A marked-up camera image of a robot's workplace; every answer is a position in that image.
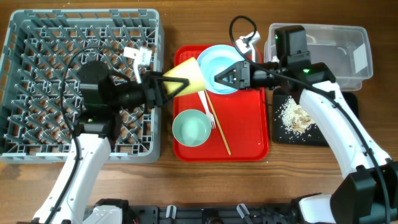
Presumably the rice food waste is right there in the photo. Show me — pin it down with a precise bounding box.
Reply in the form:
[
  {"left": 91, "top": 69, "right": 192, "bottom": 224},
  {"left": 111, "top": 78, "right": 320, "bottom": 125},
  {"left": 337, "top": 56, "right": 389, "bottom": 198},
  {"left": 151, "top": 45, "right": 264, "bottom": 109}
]
[{"left": 278, "top": 96, "right": 315, "bottom": 135}]

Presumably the green bowl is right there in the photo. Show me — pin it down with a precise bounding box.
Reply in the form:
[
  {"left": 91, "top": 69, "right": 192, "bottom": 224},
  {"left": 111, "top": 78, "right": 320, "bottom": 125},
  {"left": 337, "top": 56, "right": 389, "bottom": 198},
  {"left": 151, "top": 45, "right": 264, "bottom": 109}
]
[{"left": 172, "top": 109, "right": 212, "bottom": 147}]

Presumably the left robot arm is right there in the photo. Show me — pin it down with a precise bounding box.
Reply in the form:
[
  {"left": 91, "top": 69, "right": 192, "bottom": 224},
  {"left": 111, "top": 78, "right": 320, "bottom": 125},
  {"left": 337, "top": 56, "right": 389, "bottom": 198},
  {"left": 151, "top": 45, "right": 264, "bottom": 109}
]
[{"left": 31, "top": 61, "right": 200, "bottom": 223}]

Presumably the black waste tray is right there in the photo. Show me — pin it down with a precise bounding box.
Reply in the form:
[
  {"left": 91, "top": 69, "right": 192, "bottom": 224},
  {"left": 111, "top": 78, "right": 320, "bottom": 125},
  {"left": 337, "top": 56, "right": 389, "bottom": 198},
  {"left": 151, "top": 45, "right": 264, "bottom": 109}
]
[{"left": 272, "top": 87, "right": 360, "bottom": 147}]

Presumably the wooden chopstick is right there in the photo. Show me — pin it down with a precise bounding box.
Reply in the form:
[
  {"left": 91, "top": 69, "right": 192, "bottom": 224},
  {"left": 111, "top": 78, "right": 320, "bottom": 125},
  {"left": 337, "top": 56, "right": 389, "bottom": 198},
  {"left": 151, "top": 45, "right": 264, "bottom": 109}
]
[{"left": 205, "top": 90, "right": 231, "bottom": 156}]

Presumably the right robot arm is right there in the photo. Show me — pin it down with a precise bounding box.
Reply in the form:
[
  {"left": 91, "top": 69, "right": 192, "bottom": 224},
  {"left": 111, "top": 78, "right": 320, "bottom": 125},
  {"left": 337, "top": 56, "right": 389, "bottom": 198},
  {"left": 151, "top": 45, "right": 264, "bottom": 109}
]
[{"left": 215, "top": 26, "right": 397, "bottom": 223}]

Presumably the white plastic fork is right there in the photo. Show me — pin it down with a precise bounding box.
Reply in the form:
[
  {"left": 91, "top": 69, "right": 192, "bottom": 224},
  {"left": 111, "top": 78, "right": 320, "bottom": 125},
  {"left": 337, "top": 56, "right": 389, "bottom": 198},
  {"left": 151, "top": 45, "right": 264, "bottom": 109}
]
[{"left": 198, "top": 90, "right": 216, "bottom": 129}]

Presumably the clear plastic bin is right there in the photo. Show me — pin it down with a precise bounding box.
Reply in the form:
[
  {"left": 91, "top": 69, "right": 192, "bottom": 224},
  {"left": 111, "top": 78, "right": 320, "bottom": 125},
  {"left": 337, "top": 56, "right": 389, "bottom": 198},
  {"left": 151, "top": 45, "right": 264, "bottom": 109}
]
[{"left": 264, "top": 22, "right": 374, "bottom": 91}]

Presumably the grey dishwasher rack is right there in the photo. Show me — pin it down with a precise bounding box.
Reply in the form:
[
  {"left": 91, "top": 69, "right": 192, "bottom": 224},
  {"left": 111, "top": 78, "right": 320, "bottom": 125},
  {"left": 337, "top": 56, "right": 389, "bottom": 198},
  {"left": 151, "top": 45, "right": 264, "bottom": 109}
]
[{"left": 1, "top": 9, "right": 164, "bottom": 164}]

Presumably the light blue plate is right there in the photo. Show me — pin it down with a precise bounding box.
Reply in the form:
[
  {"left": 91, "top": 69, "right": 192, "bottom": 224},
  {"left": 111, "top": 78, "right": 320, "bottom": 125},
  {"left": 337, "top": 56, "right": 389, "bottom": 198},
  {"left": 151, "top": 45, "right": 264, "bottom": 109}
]
[{"left": 196, "top": 44, "right": 249, "bottom": 95}]

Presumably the yellow plastic cup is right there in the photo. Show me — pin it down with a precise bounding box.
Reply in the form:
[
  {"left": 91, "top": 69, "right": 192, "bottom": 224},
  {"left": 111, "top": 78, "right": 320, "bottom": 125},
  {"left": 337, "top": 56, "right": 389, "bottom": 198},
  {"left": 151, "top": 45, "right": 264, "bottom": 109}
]
[{"left": 163, "top": 57, "right": 205, "bottom": 97}]

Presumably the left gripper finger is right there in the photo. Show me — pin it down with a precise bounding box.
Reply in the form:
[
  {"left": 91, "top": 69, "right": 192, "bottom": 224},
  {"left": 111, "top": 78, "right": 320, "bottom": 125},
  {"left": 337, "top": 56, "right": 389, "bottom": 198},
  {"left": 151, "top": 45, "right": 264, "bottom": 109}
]
[
  {"left": 160, "top": 85, "right": 187, "bottom": 106},
  {"left": 154, "top": 77, "right": 190, "bottom": 93}
]

